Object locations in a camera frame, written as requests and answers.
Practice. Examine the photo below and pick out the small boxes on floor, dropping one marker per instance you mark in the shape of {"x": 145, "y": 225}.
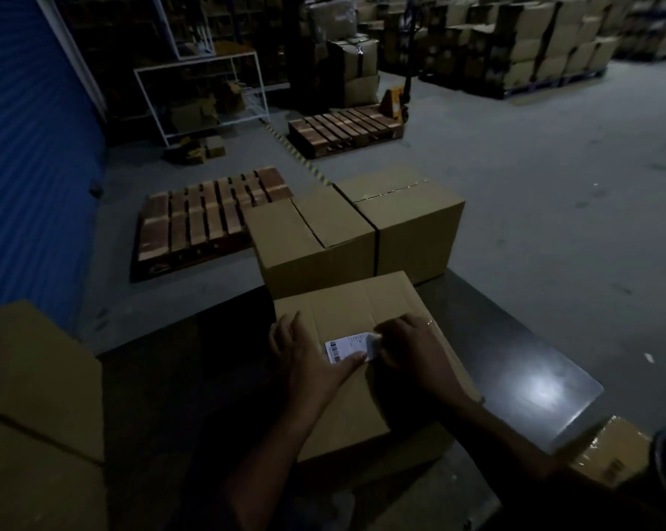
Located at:
{"x": 197, "y": 149}

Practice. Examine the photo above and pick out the person's left thumb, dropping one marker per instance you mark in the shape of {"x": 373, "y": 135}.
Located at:
{"x": 348, "y": 362}

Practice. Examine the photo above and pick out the white metal frame cart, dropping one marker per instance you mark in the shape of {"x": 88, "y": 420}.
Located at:
{"x": 200, "y": 93}

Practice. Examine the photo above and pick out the white metal rack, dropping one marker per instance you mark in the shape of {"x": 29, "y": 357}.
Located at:
{"x": 182, "y": 24}

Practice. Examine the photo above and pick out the yellow pallet jack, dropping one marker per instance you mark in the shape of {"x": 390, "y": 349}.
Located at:
{"x": 394, "y": 99}

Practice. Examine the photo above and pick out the taped small cardboard box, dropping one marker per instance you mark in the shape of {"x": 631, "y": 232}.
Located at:
{"x": 612, "y": 450}

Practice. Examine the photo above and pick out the black table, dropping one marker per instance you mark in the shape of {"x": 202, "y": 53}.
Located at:
{"x": 311, "y": 403}

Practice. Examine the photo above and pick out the wooden pallet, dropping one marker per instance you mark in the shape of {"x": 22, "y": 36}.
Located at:
{"x": 200, "y": 221}
{"x": 341, "y": 129}

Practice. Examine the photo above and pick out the flattened brown cardboard sheets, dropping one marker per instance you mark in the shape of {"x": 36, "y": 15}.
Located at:
{"x": 34, "y": 414}

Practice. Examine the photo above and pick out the person's left forearm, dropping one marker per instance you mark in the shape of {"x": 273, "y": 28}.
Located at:
{"x": 255, "y": 464}

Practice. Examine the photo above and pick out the brown cardboard box with label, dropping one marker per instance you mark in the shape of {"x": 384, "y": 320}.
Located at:
{"x": 360, "y": 326}

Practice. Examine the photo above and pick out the person's right fingers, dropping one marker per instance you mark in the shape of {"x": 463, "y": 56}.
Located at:
{"x": 391, "y": 340}

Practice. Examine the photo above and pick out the blue roller shutter door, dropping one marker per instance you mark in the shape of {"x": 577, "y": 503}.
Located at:
{"x": 29, "y": 160}

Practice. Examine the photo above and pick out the stacks of cardboard boxes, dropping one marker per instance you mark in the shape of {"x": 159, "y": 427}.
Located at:
{"x": 532, "y": 38}

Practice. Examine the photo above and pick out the white shipping label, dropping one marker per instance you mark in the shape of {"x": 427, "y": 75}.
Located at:
{"x": 349, "y": 346}

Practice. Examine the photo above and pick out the person's right hand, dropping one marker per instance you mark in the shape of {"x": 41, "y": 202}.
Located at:
{"x": 421, "y": 353}

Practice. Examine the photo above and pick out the person's left hand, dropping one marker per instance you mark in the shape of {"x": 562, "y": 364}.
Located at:
{"x": 305, "y": 370}

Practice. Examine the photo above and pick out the tall stack of wrapped boxes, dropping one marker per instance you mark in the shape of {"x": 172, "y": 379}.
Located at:
{"x": 347, "y": 55}

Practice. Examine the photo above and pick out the person's right forearm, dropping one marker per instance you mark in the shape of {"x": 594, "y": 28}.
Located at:
{"x": 510, "y": 453}

